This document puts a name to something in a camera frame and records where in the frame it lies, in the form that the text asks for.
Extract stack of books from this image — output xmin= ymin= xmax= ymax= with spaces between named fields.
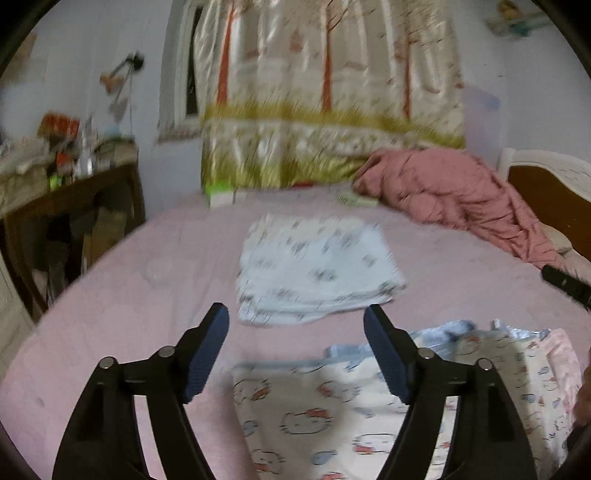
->
xmin=95 ymin=136 xmax=139 ymax=167

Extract folded white cartoon print pants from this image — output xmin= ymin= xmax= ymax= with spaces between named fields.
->
xmin=235 ymin=213 xmax=408 ymax=326

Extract pink plaid quilt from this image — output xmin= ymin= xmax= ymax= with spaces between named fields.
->
xmin=353 ymin=148 xmax=566 ymax=271

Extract pink bed sheet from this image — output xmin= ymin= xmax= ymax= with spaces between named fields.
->
xmin=0 ymin=187 xmax=591 ymax=480

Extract cream pillow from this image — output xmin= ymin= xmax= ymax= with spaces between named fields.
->
xmin=545 ymin=226 xmax=591 ymax=268

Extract wooden headboard with white frame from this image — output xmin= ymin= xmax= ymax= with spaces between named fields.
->
xmin=499 ymin=148 xmax=591 ymax=259

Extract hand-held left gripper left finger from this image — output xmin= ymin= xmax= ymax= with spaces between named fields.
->
xmin=52 ymin=302 xmax=230 ymax=480

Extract red cardboard box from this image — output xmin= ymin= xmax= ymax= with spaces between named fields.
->
xmin=39 ymin=113 xmax=79 ymax=137

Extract cream cat print pants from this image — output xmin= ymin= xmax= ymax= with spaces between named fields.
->
xmin=231 ymin=330 xmax=573 ymax=480

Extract pink wall lamp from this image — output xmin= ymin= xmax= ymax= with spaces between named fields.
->
xmin=100 ymin=53 xmax=145 ymax=95

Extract white window frame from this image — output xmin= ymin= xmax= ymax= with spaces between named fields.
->
xmin=157 ymin=0 xmax=206 ymax=144

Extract tree print curtain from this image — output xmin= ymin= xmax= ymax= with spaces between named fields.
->
xmin=194 ymin=0 xmax=467 ymax=190

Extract green hand fan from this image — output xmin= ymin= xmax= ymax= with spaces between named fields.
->
xmin=336 ymin=191 xmax=379 ymax=208

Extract clear bottle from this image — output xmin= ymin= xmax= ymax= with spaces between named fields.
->
xmin=81 ymin=117 xmax=95 ymax=178

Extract stack of papers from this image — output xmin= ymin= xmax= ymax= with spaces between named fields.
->
xmin=0 ymin=138 xmax=51 ymax=178

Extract green and white box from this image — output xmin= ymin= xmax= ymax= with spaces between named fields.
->
xmin=204 ymin=181 xmax=247 ymax=209

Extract dark wooden desk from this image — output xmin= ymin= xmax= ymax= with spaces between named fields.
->
xmin=0 ymin=143 xmax=146 ymax=324

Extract wall shelf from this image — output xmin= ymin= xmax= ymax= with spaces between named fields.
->
xmin=485 ymin=11 xmax=550 ymax=35

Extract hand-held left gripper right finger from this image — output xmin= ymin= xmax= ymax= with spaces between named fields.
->
xmin=363 ymin=304 xmax=541 ymax=480

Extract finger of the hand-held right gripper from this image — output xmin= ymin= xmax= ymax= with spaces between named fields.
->
xmin=541 ymin=264 xmax=591 ymax=309

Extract pink print pants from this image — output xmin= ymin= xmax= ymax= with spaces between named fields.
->
xmin=545 ymin=329 xmax=583 ymax=416

